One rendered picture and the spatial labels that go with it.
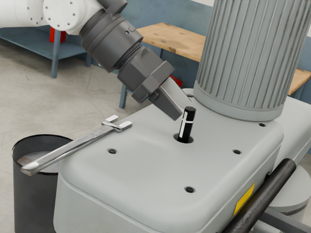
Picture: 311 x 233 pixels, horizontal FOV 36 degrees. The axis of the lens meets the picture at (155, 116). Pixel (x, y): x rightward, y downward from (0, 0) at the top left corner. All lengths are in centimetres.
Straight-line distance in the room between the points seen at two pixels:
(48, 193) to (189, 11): 314
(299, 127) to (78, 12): 81
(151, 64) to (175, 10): 482
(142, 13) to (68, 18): 508
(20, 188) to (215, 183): 247
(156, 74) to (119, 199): 23
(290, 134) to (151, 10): 458
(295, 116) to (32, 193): 203
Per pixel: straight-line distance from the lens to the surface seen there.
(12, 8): 88
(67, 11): 80
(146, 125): 87
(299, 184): 152
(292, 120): 140
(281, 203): 139
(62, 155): 74
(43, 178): 300
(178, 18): 562
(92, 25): 81
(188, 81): 571
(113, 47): 80
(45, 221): 323
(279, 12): 92
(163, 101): 80
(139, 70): 79
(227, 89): 97
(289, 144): 131
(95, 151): 77
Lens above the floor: 228
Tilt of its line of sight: 26 degrees down
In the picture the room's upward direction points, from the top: 11 degrees clockwise
